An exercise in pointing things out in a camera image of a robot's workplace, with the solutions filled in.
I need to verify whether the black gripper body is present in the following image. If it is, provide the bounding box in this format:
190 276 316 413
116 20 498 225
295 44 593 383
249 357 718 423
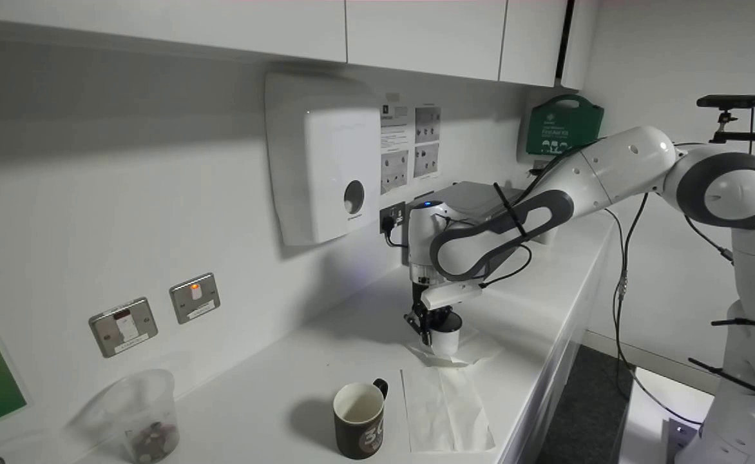
401 281 451 330

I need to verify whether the white mug blue rim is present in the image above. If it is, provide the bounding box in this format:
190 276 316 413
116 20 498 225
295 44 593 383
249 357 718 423
424 306 467 360

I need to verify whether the black mug white inside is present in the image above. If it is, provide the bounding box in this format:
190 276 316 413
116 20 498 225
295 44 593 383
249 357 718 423
329 375 392 462

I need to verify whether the white base cabinet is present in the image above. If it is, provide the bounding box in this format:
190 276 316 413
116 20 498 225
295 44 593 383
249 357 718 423
510 241 611 464

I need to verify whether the silver microwave oven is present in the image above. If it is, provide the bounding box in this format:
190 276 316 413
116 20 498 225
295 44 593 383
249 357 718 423
400 181 525 287

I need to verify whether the black floor mat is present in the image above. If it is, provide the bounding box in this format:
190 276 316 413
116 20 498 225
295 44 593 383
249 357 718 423
535 342 639 464

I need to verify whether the white paper towel dispenser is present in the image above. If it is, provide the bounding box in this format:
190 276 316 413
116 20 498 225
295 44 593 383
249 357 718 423
263 71 383 253

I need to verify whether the white robot mounting platform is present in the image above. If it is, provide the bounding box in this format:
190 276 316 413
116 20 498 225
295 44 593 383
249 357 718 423
617 365 718 464

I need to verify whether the green first aid box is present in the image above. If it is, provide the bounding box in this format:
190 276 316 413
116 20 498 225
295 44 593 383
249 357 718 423
521 93 606 163

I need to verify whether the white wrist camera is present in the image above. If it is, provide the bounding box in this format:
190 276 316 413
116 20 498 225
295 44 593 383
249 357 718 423
418 281 486 314

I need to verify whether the black wall plug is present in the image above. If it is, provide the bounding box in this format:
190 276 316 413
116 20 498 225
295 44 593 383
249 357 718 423
378 200 406 249

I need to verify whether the white printed wall sheet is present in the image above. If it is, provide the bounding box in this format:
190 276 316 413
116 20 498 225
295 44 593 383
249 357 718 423
378 102 418 149
378 149 413 196
413 106 443 143
410 142 440 181

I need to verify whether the silver wall switch red light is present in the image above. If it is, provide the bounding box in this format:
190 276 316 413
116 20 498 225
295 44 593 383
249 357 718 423
166 271 222 326

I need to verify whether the white wall cabinet door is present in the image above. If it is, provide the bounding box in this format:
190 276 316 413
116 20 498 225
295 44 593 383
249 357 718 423
500 0 566 88
346 0 510 85
0 0 347 64

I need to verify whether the silver wall switch plate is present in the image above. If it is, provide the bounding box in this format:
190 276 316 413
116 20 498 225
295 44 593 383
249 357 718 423
87 296 160 360

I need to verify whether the black camera on boom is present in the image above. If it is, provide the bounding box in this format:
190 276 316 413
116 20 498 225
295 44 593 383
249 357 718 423
696 89 755 143

